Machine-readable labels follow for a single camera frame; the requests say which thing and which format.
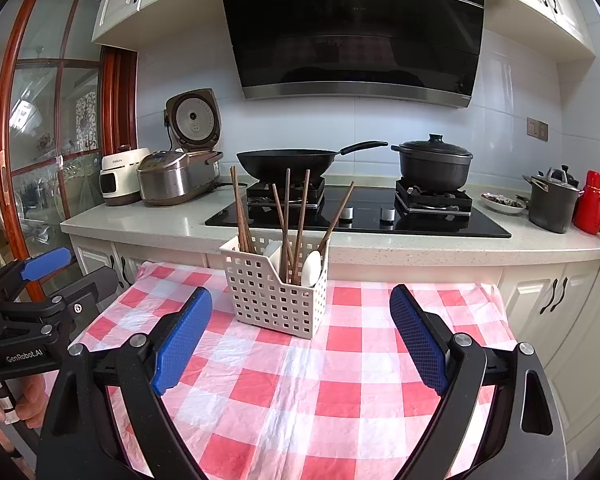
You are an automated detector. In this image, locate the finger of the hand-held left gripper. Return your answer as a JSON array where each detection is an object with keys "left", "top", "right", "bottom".
[
  {"left": 0, "top": 246, "right": 72, "bottom": 307},
  {"left": 0, "top": 266, "right": 118, "bottom": 333}
]

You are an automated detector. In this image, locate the white wall cabinet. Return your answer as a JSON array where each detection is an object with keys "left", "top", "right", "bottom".
[
  {"left": 91, "top": 0, "right": 218, "bottom": 53},
  {"left": 482, "top": 0, "right": 596, "bottom": 63}
]

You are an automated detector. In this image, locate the grey stockpot with lid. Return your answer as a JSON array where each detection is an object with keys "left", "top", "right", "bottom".
[{"left": 522, "top": 169, "right": 585, "bottom": 234}]

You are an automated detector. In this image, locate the small white cooker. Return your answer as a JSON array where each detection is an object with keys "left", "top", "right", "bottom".
[{"left": 100, "top": 147, "right": 152, "bottom": 207}]

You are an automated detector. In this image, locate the small plate with food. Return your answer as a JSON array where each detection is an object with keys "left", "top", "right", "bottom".
[{"left": 480, "top": 191, "right": 527, "bottom": 215}]

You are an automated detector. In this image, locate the red thermos flask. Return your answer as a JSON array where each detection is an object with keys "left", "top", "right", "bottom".
[{"left": 573, "top": 170, "right": 600, "bottom": 236}]

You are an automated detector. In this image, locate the black glass gas hob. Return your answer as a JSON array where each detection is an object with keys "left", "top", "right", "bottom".
[{"left": 204, "top": 176, "right": 512, "bottom": 239}]

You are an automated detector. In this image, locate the red white checkered tablecloth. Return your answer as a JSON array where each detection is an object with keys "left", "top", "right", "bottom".
[{"left": 67, "top": 260, "right": 518, "bottom": 480}]

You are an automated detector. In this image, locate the white ceramic spoon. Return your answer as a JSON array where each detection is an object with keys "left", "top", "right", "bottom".
[
  {"left": 301, "top": 250, "right": 323, "bottom": 288},
  {"left": 264, "top": 241, "right": 284, "bottom": 273}
]

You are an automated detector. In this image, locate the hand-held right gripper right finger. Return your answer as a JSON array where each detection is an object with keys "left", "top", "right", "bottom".
[{"left": 389, "top": 284, "right": 568, "bottom": 480}]

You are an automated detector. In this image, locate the light stone countertop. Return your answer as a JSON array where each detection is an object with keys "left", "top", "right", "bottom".
[{"left": 60, "top": 182, "right": 600, "bottom": 268}]

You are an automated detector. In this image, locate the black wok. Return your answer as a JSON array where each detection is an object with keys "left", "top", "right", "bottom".
[{"left": 236, "top": 140, "right": 389, "bottom": 182}]

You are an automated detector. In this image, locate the black range hood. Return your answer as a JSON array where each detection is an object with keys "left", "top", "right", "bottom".
[{"left": 215, "top": 0, "right": 486, "bottom": 109}]

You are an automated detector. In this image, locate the red-brown framed glass door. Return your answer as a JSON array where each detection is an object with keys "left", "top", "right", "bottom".
[{"left": 0, "top": 0, "right": 138, "bottom": 271}]

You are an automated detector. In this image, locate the black kettle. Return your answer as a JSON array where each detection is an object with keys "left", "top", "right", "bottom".
[{"left": 550, "top": 164, "right": 580, "bottom": 188}]

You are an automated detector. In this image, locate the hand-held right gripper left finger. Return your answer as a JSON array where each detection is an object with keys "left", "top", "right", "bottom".
[{"left": 36, "top": 286, "right": 214, "bottom": 480}]

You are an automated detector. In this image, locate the white perforated plastic basket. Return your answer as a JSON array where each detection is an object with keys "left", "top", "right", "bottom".
[{"left": 219, "top": 236, "right": 329, "bottom": 339}]

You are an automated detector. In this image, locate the person's left hand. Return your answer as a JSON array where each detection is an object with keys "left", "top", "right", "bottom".
[{"left": 0, "top": 374, "right": 47, "bottom": 430}]

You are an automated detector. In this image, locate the gold wall switch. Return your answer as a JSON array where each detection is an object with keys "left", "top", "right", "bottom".
[{"left": 526, "top": 117, "right": 550, "bottom": 141}]

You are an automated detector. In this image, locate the bundle of wooden chopsticks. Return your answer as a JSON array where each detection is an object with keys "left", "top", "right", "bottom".
[{"left": 230, "top": 166, "right": 355, "bottom": 286}]

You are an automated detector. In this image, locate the silver rice cooker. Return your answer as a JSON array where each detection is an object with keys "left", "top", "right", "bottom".
[{"left": 136, "top": 150, "right": 224, "bottom": 207}]

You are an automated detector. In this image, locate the black lidded casserole pot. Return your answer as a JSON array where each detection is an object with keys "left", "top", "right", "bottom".
[{"left": 391, "top": 133, "right": 474, "bottom": 193}]

